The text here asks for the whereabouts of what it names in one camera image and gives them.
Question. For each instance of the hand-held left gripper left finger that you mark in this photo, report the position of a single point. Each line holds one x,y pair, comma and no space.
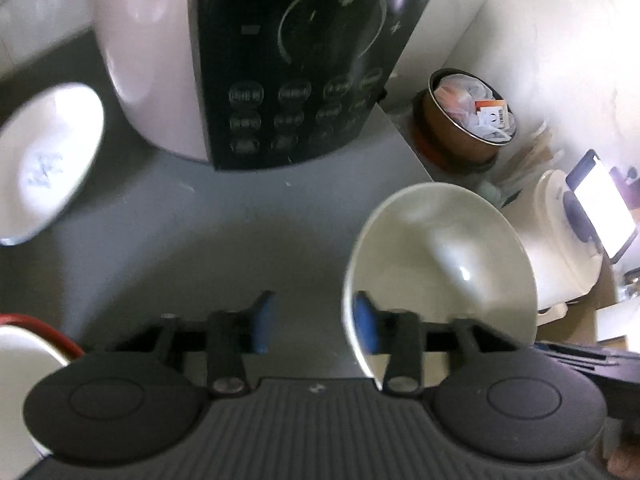
262,322

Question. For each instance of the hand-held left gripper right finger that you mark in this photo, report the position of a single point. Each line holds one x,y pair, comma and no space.
364,322

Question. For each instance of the plain white bowl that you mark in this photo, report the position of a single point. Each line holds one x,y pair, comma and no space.
450,260

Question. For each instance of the white speckled bowl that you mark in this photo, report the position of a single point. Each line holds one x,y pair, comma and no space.
20,385

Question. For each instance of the white bowl with blue print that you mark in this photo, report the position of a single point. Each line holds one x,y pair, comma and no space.
45,160

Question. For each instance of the person's right hand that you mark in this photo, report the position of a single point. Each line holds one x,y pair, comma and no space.
629,466

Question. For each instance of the white paper sheet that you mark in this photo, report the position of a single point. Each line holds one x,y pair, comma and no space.
617,320

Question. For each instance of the phone with lit screen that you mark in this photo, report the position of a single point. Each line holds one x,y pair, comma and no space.
602,205

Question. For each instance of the brown bin with trash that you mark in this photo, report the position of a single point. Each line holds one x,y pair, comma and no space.
450,135

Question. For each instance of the bundle of wooden chopsticks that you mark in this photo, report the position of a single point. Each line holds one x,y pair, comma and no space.
530,165

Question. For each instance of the orange and white packet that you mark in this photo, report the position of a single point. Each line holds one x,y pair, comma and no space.
491,115

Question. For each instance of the pink and black rice cooker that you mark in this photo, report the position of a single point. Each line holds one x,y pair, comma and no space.
280,60

